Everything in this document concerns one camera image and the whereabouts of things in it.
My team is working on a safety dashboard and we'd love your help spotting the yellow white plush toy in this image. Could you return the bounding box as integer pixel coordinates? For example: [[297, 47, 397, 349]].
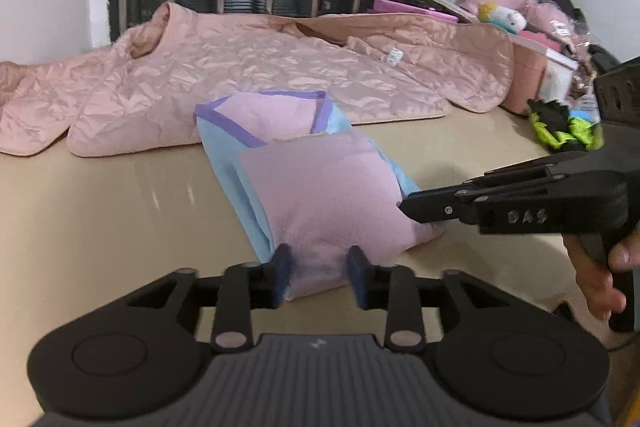
[[477, 2, 527, 32]]

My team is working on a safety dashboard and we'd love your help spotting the green and black cloth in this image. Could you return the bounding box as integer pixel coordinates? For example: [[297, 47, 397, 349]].
[[527, 99, 604, 154]]

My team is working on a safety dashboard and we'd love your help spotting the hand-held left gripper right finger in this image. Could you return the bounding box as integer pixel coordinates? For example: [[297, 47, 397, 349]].
[[346, 245, 507, 354]]

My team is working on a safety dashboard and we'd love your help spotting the pink storage box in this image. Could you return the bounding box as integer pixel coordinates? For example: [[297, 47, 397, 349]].
[[500, 32, 579, 116]]

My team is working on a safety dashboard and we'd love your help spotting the pink quilted jacket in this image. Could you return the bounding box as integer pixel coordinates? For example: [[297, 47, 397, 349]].
[[0, 2, 516, 158]]

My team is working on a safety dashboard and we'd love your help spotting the pink blue purple-trimmed garment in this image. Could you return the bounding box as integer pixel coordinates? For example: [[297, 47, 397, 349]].
[[195, 91, 447, 301]]

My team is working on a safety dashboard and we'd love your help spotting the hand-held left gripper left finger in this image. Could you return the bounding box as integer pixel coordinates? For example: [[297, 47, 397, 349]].
[[127, 243, 294, 354]]

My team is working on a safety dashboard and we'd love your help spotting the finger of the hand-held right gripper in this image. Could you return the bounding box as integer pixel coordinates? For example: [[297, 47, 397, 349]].
[[461, 158, 568, 190], [397, 187, 490, 225]]

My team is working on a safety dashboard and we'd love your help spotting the person's right hand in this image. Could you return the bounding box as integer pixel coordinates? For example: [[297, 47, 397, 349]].
[[562, 227, 640, 322]]

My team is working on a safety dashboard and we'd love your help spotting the small pink cushion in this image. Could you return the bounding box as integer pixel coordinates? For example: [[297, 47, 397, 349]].
[[525, 0, 572, 40]]

